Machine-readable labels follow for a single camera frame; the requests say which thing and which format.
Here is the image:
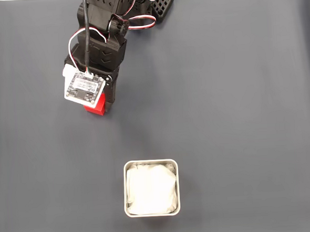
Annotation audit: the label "red cube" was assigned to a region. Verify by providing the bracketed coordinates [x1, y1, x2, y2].
[82, 92, 108, 117]

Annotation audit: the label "beige square box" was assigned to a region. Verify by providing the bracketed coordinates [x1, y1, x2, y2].
[121, 157, 182, 219]

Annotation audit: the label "white crumpled tissue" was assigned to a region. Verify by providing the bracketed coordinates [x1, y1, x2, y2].
[125, 160, 179, 217]

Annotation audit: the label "dark grey table mat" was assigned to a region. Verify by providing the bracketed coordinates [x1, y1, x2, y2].
[0, 0, 310, 232]

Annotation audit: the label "camera board on white mount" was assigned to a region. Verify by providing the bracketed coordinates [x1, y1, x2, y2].
[61, 61, 108, 109]

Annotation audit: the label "black camera cable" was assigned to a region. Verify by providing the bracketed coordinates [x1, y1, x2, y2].
[80, 0, 93, 73]

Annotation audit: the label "white and red servo cable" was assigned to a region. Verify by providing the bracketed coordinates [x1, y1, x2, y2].
[123, 14, 158, 31]
[67, 27, 109, 75]

